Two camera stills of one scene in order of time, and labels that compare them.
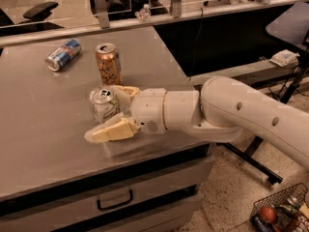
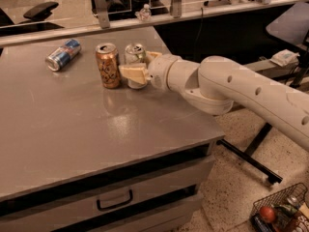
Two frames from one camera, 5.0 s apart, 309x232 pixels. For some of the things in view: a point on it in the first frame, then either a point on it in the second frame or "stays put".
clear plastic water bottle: (144, 14) stays put
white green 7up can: (103, 103) to (135, 54)
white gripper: (147, 109) to (158, 70)
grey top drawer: (94, 204) stays put
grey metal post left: (100, 6) stays put
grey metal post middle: (176, 1) stays put
